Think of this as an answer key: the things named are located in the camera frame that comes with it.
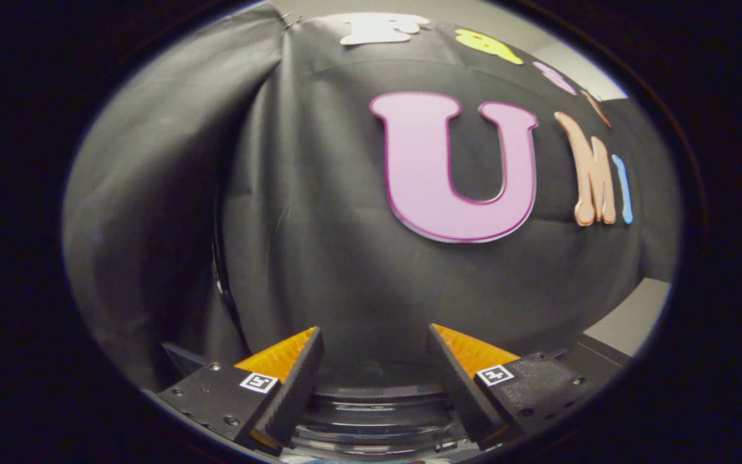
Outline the cream cabinet with grey top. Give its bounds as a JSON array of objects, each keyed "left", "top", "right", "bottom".
[{"left": 564, "top": 277, "right": 672, "bottom": 387}]

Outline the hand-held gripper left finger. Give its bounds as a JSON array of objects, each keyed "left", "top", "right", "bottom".
[{"left": 158, "top": 325, "right": 325, "bottom": 457}]

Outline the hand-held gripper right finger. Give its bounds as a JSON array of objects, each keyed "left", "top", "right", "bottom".
[{"left": 427, "top": 323, "right": 594, "bottom": 452}]

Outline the black backdrop cloth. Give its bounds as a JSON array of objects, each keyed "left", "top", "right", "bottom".
[{"left": 62, "top": 6, "right": 681, "bottom": 391}]

